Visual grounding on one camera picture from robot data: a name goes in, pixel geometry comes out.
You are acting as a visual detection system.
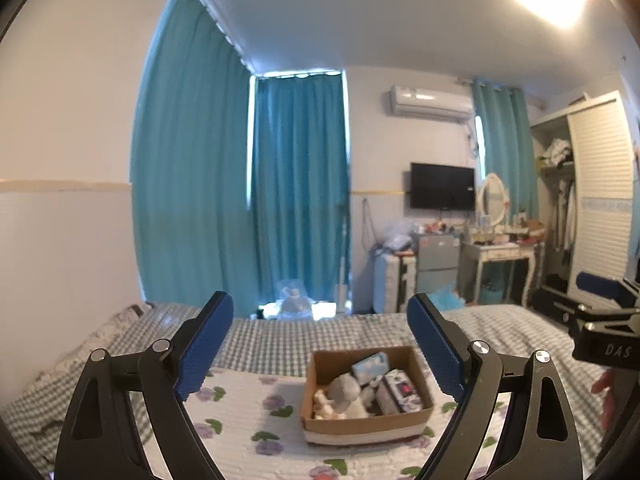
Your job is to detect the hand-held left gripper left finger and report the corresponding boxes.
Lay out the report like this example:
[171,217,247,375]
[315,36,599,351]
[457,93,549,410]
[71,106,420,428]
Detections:
[54,290,236,480]

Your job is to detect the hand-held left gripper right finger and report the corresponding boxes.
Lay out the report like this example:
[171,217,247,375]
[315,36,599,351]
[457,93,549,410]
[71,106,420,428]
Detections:
[406,292,584,480]

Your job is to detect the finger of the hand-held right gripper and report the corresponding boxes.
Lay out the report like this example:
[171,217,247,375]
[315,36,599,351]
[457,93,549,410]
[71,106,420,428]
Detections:
[576,271,640,306]
[570,300,640,333]

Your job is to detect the floral tissue pack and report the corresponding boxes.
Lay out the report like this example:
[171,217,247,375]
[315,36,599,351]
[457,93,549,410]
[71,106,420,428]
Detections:
[376,369,423,413]

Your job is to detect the light blue tissue pack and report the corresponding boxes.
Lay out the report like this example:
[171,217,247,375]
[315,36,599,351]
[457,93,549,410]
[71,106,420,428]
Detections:
[351,352,392,386]

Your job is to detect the white fluffy plush toy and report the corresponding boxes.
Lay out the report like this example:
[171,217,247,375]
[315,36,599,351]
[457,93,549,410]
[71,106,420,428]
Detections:
[327,374,362,418]

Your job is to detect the brown cardboard box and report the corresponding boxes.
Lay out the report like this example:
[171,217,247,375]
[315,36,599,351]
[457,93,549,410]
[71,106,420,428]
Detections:
[300,345,435,448]

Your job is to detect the person's right hand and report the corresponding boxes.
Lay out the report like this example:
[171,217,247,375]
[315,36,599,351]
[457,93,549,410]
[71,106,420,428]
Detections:
[591,370,618,431]

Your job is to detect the blue plastic bag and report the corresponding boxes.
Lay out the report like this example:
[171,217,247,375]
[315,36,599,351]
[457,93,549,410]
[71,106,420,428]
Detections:
[429,282,467,311]

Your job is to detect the floral quilted mat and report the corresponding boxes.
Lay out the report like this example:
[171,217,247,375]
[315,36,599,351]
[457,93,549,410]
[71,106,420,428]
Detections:
[125,367,511,480]

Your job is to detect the hanging clothes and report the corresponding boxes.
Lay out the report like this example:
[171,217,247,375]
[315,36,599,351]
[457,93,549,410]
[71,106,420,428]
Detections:
[550,180,578,266]

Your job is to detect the white suitcase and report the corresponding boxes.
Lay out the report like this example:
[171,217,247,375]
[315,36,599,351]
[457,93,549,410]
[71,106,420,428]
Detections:
[374,252,418,313]

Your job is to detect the floral pillow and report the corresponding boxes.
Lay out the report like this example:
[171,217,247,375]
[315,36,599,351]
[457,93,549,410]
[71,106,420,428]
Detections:
[100,302,156,341]

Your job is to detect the grey mini fridge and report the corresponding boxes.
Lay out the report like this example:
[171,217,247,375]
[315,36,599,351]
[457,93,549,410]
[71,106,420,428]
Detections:
[415,234,461,293]

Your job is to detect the white louvred wardrobe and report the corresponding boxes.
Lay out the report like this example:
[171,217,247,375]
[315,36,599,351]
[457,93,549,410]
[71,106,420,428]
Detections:
[530,91,640,306]

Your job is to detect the white dressing table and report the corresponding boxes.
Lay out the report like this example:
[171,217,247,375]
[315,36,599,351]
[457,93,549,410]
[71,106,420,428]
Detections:
[460,237,543,306]

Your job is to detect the clear plastic bag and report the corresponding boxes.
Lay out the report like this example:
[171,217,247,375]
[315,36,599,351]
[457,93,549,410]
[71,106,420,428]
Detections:
[382,219,418,253]

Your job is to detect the white oval vanity mirror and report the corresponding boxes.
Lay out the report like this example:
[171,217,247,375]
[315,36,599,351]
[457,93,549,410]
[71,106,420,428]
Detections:
[476,172,510,231]

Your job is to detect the folded clothes pile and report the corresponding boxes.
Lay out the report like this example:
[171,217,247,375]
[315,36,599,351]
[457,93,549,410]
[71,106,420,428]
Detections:
[540,137,575,168]

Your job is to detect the narrow teal curtain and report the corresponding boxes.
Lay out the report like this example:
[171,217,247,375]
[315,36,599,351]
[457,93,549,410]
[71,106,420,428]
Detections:
[472,80,533,221]

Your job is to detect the wide teal curtain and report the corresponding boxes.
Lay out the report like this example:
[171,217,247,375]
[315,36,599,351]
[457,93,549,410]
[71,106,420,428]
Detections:
[131,0,257,311]

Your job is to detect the teal corner curtain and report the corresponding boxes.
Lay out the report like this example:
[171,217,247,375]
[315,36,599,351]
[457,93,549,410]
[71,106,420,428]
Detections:
[250,71,351,306]

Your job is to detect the white air conditioner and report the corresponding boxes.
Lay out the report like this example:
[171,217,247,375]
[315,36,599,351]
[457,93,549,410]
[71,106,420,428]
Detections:
[385,85,475,122]

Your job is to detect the black wall television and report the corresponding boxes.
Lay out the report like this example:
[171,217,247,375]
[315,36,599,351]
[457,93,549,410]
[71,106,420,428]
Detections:
[410,162,476,212]

